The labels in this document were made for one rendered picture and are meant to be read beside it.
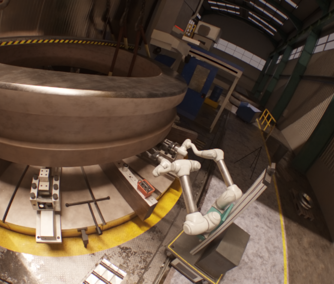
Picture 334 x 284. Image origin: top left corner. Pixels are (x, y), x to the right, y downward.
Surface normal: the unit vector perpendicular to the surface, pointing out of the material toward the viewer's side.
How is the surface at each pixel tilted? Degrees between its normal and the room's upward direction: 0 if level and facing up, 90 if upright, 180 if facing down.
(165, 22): 90
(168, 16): 90
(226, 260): 90
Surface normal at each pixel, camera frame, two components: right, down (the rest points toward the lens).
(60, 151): 0.43, 0.61
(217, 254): -0.58, 0.23
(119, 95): 0.66, -0.14
